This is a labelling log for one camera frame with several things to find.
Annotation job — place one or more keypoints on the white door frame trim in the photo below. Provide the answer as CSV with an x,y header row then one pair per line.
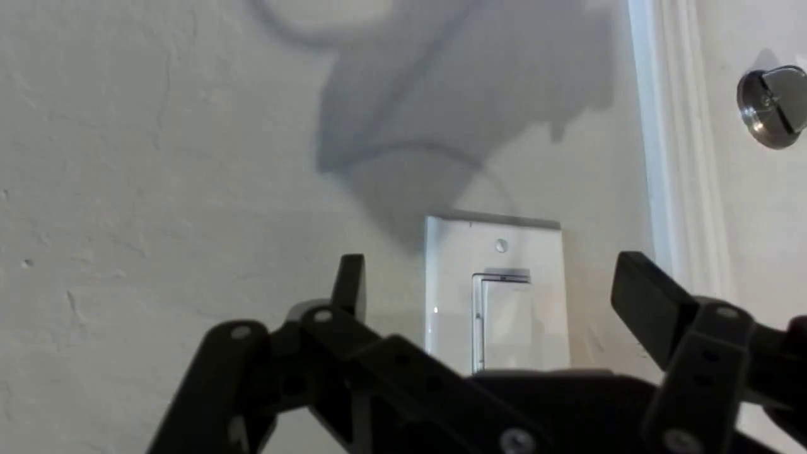
x,y
672,153

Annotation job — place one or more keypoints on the silver deadbolt lock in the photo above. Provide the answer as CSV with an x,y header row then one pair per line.
x,y
776,105

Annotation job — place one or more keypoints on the white panel door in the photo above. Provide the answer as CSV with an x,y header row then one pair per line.
x,y
760,217

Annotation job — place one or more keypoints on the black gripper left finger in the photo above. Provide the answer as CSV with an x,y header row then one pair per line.
x,y
252,379

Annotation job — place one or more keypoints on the white rocker light switch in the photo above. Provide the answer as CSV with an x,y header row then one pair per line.
x,y
520,319

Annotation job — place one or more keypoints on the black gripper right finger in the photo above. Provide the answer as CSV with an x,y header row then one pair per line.
x,y
715,362

